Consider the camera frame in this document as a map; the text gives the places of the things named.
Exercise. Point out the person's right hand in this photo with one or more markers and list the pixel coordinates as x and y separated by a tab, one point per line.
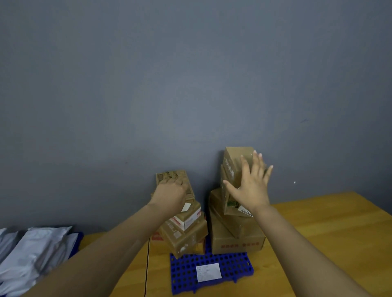
252	192

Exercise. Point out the person's left hand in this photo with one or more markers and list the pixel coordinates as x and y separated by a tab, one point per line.
169	199

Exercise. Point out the person's left fingers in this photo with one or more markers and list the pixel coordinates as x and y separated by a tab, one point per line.
176	182

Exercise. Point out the person's right little finger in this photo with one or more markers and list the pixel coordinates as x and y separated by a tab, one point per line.
268	173

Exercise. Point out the person's right thumb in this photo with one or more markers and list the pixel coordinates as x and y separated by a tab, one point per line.
231	188

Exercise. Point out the person's right middle finger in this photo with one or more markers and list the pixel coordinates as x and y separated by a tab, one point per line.
255	163

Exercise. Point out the small printed cardboard box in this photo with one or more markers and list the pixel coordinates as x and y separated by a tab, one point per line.
190	189

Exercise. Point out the person's left forearm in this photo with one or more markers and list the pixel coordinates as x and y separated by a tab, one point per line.
104	254

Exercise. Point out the person's right forearm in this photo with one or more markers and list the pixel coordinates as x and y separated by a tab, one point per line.
300	257

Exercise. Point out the cardboard box with green sticker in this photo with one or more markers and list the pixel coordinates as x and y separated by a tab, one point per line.
228	203

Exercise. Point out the small plain cardboard box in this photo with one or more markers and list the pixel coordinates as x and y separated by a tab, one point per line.
234	156

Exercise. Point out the tilted brown cardboard box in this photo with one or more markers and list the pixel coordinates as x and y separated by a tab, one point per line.
235	225

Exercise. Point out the cardboard box with red-white label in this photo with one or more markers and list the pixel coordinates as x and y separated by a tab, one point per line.
188	218

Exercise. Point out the large cardboard box red lettering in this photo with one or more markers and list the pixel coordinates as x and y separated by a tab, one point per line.
226	243

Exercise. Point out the taped brown cardboard box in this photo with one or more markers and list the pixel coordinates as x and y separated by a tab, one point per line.
186	240

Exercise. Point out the flat cardboard box red print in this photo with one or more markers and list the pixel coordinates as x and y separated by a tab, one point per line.
156	240

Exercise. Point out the blue plastic grid pallet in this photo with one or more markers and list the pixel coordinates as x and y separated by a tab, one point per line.
235	266

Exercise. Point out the white paper slip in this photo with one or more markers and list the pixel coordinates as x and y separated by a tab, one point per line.
209	272

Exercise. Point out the blue plastic pallet under bags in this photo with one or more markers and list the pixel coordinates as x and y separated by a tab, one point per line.
77	243

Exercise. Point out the pile of grey mailer bags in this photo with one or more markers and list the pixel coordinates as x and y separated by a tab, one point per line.
33	255

